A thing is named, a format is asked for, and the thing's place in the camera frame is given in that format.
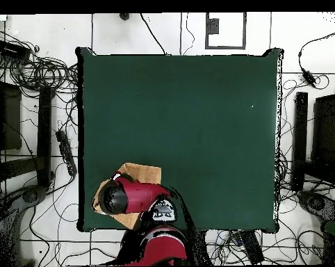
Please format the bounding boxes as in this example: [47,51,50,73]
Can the black metal stand frame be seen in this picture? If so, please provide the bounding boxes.
[303,69,335,193]
[0,63,56,193]

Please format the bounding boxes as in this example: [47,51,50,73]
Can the dark grey square plate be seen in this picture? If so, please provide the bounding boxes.
[207,17,220,35]

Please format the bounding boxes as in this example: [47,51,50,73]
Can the dark chair base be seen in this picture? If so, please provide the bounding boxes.
[296,190,335,223]
[0,184,50,266]

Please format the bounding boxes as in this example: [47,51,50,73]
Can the tan terry towel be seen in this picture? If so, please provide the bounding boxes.
[91,162,163,232]

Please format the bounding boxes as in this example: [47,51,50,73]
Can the dark green table cloth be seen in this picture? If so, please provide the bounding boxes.
[76,46,285,234]

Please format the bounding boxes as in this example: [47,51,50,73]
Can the black upright bar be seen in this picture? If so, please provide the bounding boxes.
[291,91,309,193]

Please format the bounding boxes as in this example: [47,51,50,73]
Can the black cable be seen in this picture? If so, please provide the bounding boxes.
[139,13,168,56]

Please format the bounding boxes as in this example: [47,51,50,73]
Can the short black power strip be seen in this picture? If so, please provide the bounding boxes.
[240,230,265,265]

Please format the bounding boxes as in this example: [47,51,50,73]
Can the black power brick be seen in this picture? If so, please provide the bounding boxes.
[300,67,318,88]

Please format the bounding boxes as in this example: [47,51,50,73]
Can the long black power strip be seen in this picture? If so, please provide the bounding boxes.
[55,129,78,177]

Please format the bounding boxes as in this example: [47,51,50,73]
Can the flat black adapter box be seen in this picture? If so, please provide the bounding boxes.
[0,39,32,60]

